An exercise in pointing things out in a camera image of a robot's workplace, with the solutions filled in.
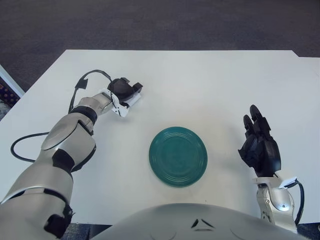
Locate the dark patterned rug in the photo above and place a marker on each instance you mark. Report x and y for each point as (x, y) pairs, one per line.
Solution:
(6, 100)

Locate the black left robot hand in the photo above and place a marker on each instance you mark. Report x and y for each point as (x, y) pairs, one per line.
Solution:
(121, 88)

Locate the grey robot torso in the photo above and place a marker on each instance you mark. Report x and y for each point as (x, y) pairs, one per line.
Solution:
(200, 225)

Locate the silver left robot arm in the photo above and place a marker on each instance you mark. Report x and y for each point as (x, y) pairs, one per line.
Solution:
(57, 155)

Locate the dark green round plate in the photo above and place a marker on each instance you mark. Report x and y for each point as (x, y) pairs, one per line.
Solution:
(178, 157)

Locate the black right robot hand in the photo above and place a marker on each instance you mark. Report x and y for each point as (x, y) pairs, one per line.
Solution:
(265, 152)

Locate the white board edge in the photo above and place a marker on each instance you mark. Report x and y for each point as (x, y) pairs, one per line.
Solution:
(12, 82)

